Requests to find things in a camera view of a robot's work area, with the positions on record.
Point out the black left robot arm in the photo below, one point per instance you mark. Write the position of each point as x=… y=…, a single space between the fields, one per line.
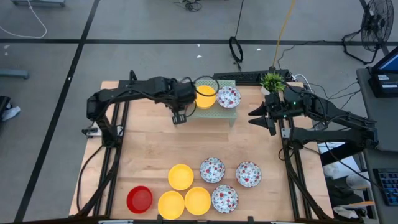
x=130 y=90

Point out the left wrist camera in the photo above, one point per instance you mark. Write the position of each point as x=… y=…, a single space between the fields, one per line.
x=179 y=119

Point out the black desktop device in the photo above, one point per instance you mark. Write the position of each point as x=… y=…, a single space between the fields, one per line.
x=384 y=90

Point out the yellow plastic bowl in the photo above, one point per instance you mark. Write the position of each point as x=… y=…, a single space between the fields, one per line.
x=171 y=204
x=180 y=176
x=197 y=200
x=206 y=98

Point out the black power strip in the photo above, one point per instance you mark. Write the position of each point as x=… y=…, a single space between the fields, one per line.
x=242 y=76

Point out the red plastic bowl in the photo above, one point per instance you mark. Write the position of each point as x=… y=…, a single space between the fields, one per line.
x=140 y=199

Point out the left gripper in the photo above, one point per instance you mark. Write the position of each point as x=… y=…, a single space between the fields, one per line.
x=183 y=95

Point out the silver mounting plate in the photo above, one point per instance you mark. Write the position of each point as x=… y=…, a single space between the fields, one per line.
x=286 y=133

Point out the computer monitor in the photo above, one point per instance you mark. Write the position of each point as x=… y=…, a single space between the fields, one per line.
x=388 y=62

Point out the person's shoe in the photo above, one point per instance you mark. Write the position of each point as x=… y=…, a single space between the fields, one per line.
x=357 y=181
x=348 y=212
x=11 y=112

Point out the green perforated metal shelf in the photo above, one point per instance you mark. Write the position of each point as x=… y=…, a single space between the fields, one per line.
x=214 y=113

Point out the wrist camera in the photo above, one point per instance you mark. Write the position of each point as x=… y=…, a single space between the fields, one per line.
x=272 y=99
x=179 y=119

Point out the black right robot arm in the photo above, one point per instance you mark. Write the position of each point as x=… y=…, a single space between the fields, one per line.
x=335 y=112

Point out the black computer keyboard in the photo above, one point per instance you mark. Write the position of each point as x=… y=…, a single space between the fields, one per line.
x=387 y=186

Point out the black aluminium table frame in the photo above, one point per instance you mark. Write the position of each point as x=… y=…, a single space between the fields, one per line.
x=217 y=222

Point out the white connector box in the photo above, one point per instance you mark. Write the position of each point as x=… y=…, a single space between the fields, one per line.
x=93 y=133

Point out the grey cart base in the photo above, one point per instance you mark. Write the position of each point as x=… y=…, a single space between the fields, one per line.
x=37 y=2
x=14 y=74

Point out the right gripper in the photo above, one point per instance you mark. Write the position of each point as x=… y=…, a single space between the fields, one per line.
x=280 y=110

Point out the grey desk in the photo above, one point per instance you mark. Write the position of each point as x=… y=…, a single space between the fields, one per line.
x=382 y=124

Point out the black floor fan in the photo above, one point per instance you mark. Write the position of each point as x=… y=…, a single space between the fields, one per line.
x=377 y=21

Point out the artificial plant in white pot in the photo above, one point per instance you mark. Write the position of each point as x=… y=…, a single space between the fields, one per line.
x=273 y=82

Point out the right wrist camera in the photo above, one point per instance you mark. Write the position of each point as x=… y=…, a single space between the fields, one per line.
x=272 y=99

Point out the floral ceramic bowl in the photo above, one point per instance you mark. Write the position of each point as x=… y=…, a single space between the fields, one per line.
x=228 y=97
x=224 y=198
x=248 y=174
x=212 y=170

